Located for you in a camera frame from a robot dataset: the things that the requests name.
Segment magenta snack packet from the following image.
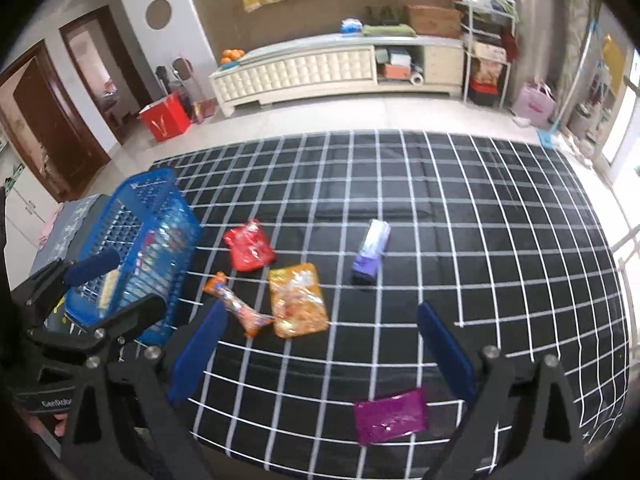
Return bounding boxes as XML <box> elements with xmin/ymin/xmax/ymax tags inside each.
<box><xmin>354</xmin><ymin>388</ymin><xmax>427</xmax><ymax>446</ymax></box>

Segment green folded cloth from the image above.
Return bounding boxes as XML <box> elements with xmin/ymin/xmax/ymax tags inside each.
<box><xmin>361</xmin><ymin>24</ymin><xmax>416</xmax><ymax>38</ymax></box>

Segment cardboard box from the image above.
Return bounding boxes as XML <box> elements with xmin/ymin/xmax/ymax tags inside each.
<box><xmin>407</xmin><ymin>4</ymin><xmax>461</xmax><ymax>39</ymax></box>

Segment blue plastic basket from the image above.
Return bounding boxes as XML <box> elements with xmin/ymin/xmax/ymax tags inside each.
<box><xmin>64</xmin><ymin>168</ymin><xmax>202</xmax><ymax>346</ymax></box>

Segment orange long snack packet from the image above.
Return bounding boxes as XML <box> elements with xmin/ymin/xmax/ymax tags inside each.
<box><xmin>203</xmin><ymin>272</ymin><xmax>273</xmax><ymax>338</ymax></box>

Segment brown wooden door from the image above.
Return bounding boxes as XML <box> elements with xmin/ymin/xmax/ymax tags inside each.
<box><xmin>1</xmin><ymin>41</ymin><xmax>108</xmax><ymax>202</ymax></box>

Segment broom and dustpan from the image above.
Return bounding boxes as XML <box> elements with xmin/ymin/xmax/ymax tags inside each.
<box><xmin>154</xmin><ymin>56</ymin><xmax>217</xmax><ymax>124</ymax></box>

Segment small red snack packet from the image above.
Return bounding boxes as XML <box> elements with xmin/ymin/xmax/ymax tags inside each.
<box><xmin>224</xmin><ymin>219</ymin><xmax>276</xmax><ymax>272</ymax></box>

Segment yellow orange snack packet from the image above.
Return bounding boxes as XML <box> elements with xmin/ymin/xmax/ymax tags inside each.
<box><xmin>269</xmin><ymin>262</ymin><xmax>329</xmax><ymax>339</ymax></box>

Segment oranges on blue plate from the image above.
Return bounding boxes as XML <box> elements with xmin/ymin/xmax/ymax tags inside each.
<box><xmin>219</xmin><ymin>49</ymin><xmax>245</xmax><ymax>70</ymax></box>

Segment black white grid tablecloth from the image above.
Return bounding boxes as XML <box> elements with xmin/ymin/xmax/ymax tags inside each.
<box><xmin>164</xmin><ymin>130</ymin><xmax>629</xmax><ymax>479</ymax></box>

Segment pink gift bag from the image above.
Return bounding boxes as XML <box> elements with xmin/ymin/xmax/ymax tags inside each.
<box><xmin>511</xmin><ymin>80</ymin><xmax>555</xmax><ymax>128</ymax></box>

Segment person's left hand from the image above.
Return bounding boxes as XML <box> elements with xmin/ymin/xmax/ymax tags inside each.
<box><xmin>25</xmin><ymin>413</ymin><xmax>67</xmax><ymax>438</ymax></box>

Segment purple gum pack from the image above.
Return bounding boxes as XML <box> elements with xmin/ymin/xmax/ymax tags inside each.
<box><xmin>352</xmin><ymin>219</ymin><xmax>390</xmax><ymax>284</ymax></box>

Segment white metal shelf rack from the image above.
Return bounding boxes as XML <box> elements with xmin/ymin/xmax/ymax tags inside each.
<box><xmin>451</xmin><ymin>0</ymin><xmax>518</xmax><ymax>108</ymax></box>

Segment blue tissue box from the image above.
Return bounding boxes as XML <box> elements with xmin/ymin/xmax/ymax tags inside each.
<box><xmin>340</xmin><ymin>18</ymin><xmax>363</xmax><ymax>35</ymax></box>

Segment cream tv cabinet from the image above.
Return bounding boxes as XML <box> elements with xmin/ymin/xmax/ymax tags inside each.
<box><xmin>209</xmin><ymin>34</ymin><xmax>464</xmax><ymax>117</ymax></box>

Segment clear wafer pack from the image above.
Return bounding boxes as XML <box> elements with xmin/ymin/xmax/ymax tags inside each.
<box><xmin>98</xmin><ymin>269</ymin><xmax>119</xmax><ymax>312</ymax></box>

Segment red paper bag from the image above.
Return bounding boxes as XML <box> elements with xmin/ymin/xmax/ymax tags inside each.
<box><xmin>138</xmin><ymin>92</ymin><xmax>191</xmax><ymax>142</ymax></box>

